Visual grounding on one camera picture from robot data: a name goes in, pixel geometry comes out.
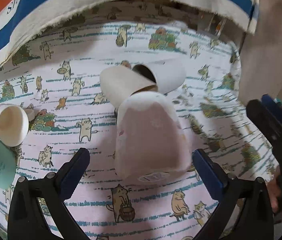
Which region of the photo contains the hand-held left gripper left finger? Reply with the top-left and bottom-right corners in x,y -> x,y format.
8,147 -> 91,240

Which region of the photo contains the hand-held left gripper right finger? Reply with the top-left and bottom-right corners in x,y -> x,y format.
192,149 -> 274,240

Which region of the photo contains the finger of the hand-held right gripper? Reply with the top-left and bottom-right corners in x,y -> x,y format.
246,94 -> 282,165

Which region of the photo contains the pink cup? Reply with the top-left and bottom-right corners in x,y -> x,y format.
114,91 -> 189,183

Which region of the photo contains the small white cup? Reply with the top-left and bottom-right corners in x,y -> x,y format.
0,104 -> 29,147

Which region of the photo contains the white paper cup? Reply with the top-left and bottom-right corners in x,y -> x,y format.
132,59 -> 186,95
99,66 -> 159,109

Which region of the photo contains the person's right hand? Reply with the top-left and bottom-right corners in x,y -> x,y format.
266,167 -> 282,214

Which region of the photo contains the cat printed cloth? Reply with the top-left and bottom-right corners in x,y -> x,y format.
0,20 -> 281,240

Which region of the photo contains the wooden board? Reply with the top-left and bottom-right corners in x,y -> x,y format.
238,0 -> 282,105

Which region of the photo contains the striped canvas cloth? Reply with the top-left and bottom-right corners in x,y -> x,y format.
0,0 -> 261,73

